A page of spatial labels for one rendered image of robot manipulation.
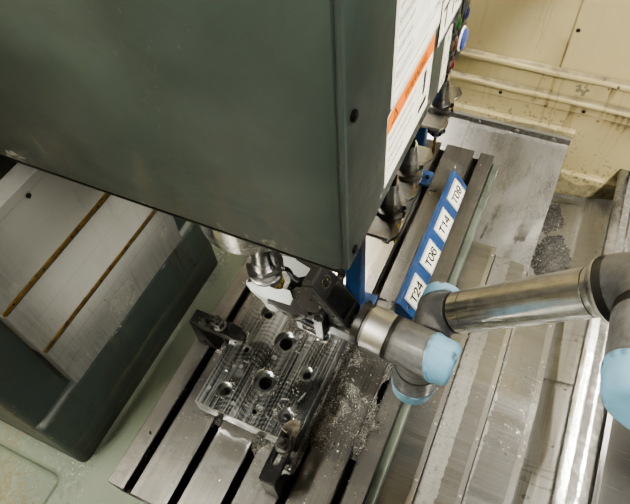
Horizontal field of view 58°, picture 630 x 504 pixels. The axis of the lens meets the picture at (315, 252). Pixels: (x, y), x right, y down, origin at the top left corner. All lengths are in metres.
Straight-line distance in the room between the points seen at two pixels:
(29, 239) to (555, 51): 1.36
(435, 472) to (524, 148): 1.00
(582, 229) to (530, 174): 0.25
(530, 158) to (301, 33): 1.50
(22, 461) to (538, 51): 1.78
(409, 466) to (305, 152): 1.03
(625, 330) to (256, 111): 0.51
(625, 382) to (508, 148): 1.24
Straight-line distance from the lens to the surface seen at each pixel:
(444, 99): 1.35
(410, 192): 1.19
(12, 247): 1.12
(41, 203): 1.14
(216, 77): 0.49
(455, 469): 1.43
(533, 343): 1.61
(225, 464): 1.27
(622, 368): 0.74
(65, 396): 1.48
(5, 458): 1.84
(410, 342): 0.89
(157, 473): 1.31
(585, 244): 1.91
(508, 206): 1.82
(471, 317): 0.98
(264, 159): 0.53
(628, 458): 2.15
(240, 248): 0.79
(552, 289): 0.90
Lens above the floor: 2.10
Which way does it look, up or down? 54 degrees down
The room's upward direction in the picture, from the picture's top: 6 degrees counter-clockwise
